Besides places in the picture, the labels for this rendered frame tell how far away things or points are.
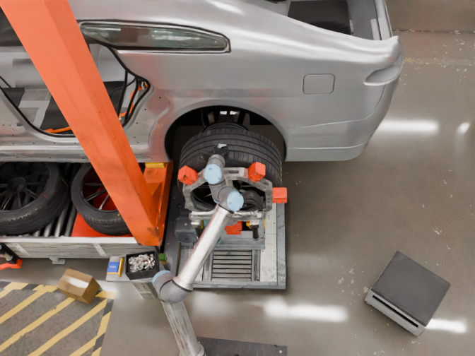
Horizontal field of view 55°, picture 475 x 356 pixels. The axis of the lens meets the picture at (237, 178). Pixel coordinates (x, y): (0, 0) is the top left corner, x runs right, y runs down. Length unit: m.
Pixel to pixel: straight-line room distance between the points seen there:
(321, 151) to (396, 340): 1.39
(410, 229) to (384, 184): 0.44
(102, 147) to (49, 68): 0.50
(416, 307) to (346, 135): 1.18
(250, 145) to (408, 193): 1.72
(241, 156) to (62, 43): 1.23
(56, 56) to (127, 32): 0.70
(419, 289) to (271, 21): 1.92
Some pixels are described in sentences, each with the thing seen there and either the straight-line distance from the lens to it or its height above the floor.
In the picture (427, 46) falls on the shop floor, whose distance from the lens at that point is 5.25.
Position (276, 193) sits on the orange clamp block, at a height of 0.88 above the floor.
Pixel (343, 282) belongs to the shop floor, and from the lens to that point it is 3.56.
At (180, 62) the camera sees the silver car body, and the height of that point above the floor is 1.64.
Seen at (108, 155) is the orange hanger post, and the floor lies 1.54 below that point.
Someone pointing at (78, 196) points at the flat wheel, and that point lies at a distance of 3.57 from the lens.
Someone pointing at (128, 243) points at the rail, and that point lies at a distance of 3.38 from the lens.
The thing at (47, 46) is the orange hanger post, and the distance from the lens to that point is 1.89.
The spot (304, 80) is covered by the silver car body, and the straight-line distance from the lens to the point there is 2.56.
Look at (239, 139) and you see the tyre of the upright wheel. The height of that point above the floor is 1.17.
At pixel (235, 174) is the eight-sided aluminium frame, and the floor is 1.12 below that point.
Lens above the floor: 3.29
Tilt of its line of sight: 56 degrees down
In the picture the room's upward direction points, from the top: 7 degrees counter-clockwise
